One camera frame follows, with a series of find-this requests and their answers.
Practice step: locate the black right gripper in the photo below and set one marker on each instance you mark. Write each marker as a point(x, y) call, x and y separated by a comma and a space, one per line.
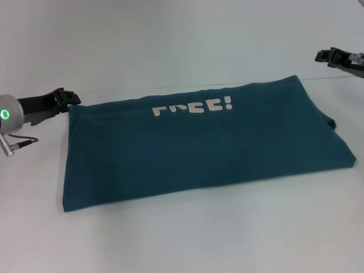
point(354, 66)

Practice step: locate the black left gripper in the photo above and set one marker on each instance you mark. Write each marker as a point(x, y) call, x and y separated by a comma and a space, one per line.
point(37, 106)

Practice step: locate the teal blue t-shirt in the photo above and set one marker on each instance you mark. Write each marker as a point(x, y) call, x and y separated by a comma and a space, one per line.
point(199, 148)

